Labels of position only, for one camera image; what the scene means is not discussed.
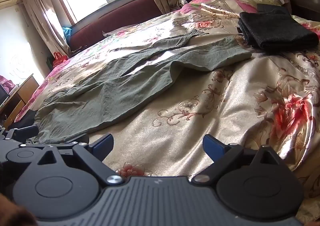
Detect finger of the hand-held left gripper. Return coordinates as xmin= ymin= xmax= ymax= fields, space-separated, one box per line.
xmin=0 ymin=125 xmax=40 ymax=142
xmin=25 ymin=134 xmax=90 ymax=150

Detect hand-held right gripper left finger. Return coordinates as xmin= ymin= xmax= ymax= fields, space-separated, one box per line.
xmin=37 ymin=133 xmax=123 ymax=185

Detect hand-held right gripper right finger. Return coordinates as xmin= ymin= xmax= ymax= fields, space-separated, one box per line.
xmin=191 ymin=134 xmax=285 ymax=183

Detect grey-green pants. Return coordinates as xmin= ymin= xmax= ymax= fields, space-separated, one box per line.
xmin=34 ymin=28 xmax=253 ymax=144

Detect dark cloth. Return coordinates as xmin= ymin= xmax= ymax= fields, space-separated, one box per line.
xmin=11 ymin=109 xmax=38 ymax=128

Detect floral satin bedspread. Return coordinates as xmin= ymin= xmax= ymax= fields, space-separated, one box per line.
xmin=14 ymin=0 xmax=320 ymax=224

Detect wooden desk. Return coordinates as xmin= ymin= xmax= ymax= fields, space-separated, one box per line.
xmin=0 ymin=73 xmax=40 ymax=128

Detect black monitor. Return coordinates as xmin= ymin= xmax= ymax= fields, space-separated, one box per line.
xmin=0 ymin=83 xmax=10 ymax=107

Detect pink cloth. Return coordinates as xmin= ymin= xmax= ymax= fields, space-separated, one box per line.
xmin=0 ymin=75 xmax=17 ymax=93

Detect red bag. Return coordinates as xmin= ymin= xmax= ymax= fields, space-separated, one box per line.
xmin=51 ymin=51 xmax=69 ymax=68

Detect teal cloth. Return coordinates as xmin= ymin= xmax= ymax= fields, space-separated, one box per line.
xmin=61 ymin=26 xmax=73 ymax=39

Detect dark red headboard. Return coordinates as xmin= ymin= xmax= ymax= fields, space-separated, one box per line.
xmin=67 ymin=0 xmax=163 ymax=53

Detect folded black cloth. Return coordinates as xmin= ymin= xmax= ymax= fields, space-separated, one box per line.
xmin=237 ymin=3 xmax=320 ymax=53

